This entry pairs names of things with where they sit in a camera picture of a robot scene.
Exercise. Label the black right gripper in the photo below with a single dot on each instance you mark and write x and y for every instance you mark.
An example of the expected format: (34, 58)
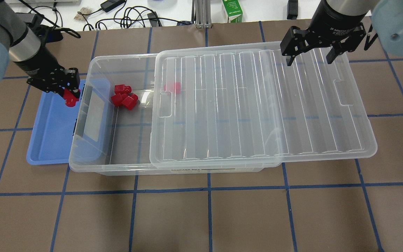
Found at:
(335, 18)

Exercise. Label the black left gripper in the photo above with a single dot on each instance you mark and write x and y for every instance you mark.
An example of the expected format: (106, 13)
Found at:
(37, 63)

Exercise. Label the clear plastic box lid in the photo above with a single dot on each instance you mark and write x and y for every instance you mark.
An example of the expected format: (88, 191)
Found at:
(323, 112)

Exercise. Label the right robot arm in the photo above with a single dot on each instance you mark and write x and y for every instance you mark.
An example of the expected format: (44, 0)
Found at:
(342, 25)

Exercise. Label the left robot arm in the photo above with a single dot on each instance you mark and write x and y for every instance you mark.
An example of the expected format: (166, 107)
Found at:
(20, 45)

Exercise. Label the clear plastic storage box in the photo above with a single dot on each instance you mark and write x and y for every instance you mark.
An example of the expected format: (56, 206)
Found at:
(124, 122)

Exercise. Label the blue plastic tray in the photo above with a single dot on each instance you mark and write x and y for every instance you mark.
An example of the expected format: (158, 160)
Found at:
(52, 133)

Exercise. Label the black power adapter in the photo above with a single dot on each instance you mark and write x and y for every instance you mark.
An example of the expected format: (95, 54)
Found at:
(110, 5)

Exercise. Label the green white carton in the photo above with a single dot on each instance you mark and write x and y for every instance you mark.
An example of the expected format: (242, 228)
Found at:
(232, 11)

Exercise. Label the aluminium frame post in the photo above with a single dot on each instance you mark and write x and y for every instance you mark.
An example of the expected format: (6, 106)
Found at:
(201, 14)

